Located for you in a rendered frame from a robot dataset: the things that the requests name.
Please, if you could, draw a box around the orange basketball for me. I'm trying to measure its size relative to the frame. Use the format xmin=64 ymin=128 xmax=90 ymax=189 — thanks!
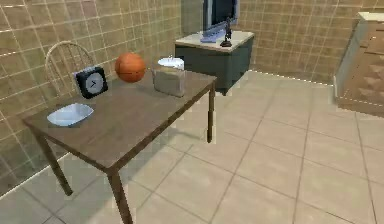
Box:
xmin=114 ymin=52 xmax=147 ymax=84

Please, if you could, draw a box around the white plate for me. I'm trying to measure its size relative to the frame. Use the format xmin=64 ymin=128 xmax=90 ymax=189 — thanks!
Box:
xmin=157 ymin=56 xmax=185 ymax=71

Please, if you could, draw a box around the brown wooden table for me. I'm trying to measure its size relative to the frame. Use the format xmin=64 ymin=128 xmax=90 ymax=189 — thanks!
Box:
xmin=22 ymin=69 xmax=218 ymax=224

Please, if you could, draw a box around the small black statue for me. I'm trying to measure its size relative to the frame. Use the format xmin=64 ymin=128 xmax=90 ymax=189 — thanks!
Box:
xmin=219 ymin=16 xmax=234 ymax=48

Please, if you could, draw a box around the silver toaster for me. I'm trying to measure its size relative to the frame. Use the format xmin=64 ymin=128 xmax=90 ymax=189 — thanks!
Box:
xmin=151 ymin=64 xmax=186 ymax=98

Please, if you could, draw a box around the white bowl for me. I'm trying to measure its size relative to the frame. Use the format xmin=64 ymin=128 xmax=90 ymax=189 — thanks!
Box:
xmin=46 ymin=102 xmax=95 ymax=128

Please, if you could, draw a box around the black television set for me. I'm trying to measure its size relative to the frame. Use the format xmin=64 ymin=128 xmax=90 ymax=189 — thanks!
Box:
xmin=199 ymin=0 xmax=240 ymax=44

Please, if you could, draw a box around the black alarm clock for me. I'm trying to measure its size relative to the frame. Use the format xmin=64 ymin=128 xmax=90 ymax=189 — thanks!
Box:
xmin=73 ymin=65 xmax=109 ymax=100

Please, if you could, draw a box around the dark green cabinet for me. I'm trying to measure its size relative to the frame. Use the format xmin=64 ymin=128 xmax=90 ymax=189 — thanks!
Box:
xmin=174 ymin=29 xmax=255 ymax=97

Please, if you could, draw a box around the brown wooden dresser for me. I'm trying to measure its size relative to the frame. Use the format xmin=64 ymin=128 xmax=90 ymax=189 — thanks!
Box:
xmin=334 ymin=11 xmax=384 ymax=118

